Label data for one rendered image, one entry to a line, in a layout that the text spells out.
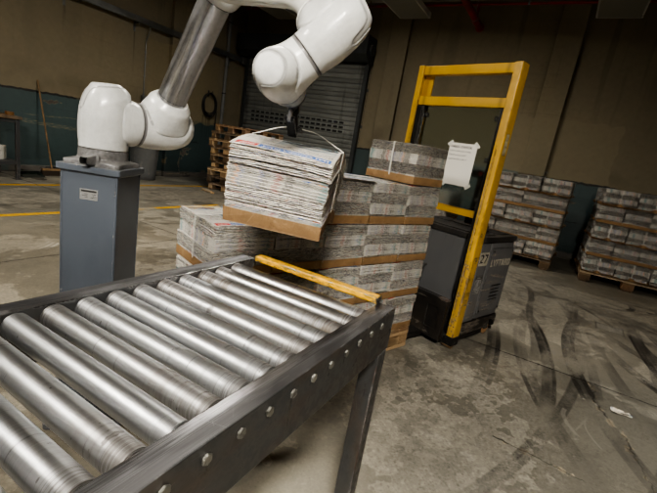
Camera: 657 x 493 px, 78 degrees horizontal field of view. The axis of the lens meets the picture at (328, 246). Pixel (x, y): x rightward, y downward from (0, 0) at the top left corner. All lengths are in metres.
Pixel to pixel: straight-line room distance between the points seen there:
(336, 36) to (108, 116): 0.88
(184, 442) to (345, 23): 0.81
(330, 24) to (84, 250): 1.12
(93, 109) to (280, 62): 0.82
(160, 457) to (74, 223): 1.16
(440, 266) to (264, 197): 2.10
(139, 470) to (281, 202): 0.76
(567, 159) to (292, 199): 7.33
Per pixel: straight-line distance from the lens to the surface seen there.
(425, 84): 3.21
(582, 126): 8.27
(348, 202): 2.01
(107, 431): 0.62
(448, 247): 3.02
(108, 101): 1.57
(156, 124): 1.62
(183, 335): 0.85
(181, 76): 1.57
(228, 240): 1.66
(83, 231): 1.62
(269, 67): 0.91
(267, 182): 1.12
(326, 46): 0.95
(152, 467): 0.57
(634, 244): 6.61
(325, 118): 9.57
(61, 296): 1.01
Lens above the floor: 1.18
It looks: 13 degrees down
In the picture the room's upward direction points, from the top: 10 degrees clockwise
